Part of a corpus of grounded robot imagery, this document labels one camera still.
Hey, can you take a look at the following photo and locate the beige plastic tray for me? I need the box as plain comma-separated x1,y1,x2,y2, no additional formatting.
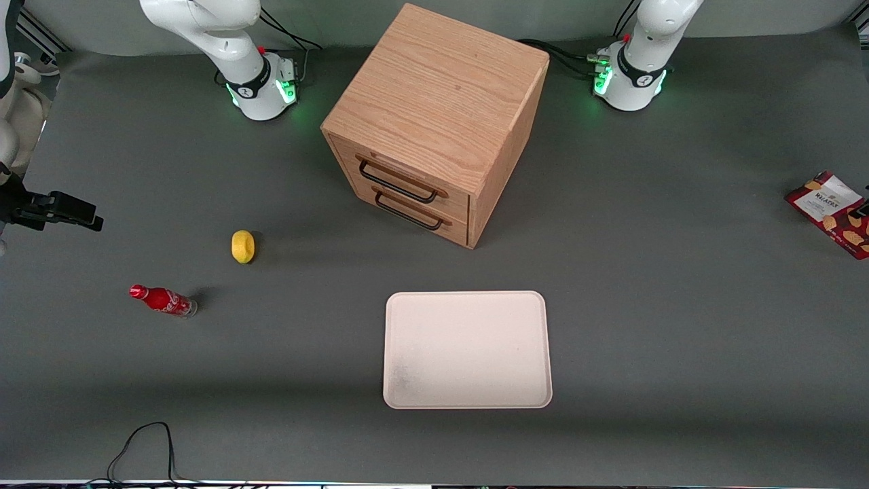
383,291,553,410

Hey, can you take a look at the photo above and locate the wooden drawer cabinet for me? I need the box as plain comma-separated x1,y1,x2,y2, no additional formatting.
320,3,551,250

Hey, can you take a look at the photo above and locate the red cola bottle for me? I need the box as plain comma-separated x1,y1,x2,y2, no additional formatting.
129,284,198,319

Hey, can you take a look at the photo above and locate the thin black looped cable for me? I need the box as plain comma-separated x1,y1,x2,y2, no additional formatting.
85,421,252,489

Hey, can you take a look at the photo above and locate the black arm base cable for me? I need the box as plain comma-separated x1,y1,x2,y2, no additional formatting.
216,7,324,86
612,0,642,39
517,39,602,77

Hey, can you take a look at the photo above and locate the red cookie box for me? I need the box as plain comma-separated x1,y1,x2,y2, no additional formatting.
785,170,869,261

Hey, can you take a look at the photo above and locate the black metal drawer handle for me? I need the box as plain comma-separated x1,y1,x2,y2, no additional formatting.
357,159,439,204
374,191,444,231

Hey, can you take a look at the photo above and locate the wooden drawer front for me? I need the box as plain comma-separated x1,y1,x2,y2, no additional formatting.
341,178,470,246
331,138,471,218

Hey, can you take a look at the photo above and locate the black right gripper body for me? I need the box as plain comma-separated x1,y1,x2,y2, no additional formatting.
0,162,33,230

